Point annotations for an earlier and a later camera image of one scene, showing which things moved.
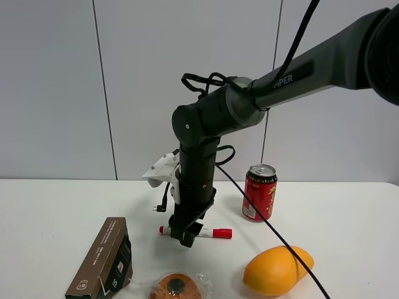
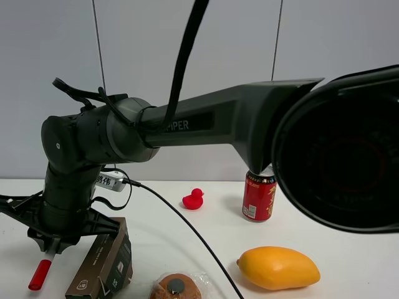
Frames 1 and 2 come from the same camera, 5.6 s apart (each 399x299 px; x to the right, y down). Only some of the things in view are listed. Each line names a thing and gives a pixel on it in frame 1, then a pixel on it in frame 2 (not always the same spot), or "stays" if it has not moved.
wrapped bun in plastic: x=182 y=285 stays
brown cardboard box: x=109 y=268 stays
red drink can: x=260 y=185 stays
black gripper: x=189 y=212 -> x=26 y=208
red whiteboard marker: x=205 y=232 -> x=39 y=275
